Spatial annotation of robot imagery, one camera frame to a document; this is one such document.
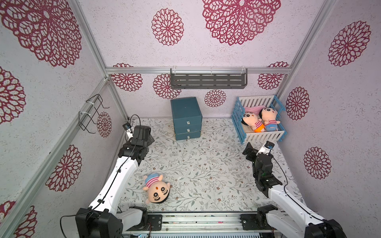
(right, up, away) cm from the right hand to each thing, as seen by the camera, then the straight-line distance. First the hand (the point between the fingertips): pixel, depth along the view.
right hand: (257, 148), depth 83 cm
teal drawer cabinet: (-39, +20, +10) cm, 45 cm away
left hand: (-64, +5, -4) cm, 64 cm away
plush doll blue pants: (+17, +20, +19) cm, 32 cm away
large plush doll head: (-54, -21, -7) cm, 58 cm away
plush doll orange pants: (+9, +14, +20) cm, 26 cm away
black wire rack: (-89, +23, -5) cm, 92 cm away
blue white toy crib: (+11, +30, +30) cm, 43 cm away
